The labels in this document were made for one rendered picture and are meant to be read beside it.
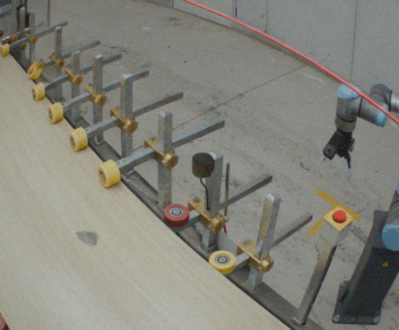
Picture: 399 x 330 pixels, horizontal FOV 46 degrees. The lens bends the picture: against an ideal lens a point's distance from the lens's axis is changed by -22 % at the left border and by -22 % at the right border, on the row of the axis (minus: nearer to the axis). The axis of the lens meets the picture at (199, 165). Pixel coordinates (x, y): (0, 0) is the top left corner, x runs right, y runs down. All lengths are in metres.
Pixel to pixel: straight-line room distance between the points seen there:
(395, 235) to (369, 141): 2.03
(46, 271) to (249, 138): 2.34
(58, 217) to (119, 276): 0.34
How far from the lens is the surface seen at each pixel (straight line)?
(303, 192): 3.37
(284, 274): 2.87
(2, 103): 2.59
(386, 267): 2.40
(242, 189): 2.00
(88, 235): 1.75
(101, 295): 1.60
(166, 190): 2.07
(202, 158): 1.71
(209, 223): 1.88
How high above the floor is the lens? 2.17
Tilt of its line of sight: 39 degrees down
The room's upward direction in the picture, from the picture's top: 3 degrees clockwise
